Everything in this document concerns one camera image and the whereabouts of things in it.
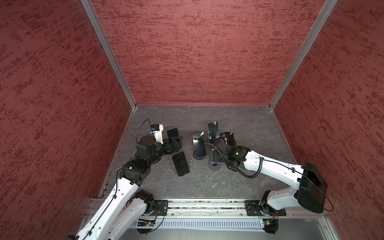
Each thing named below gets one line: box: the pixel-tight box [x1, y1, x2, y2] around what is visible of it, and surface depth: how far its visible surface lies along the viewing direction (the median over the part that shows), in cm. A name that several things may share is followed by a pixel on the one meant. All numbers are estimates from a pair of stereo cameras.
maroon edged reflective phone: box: [220, 131, 237, 147], surface depth 105 cm
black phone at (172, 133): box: [166, 128, 179, 138], surface depth 93 cm
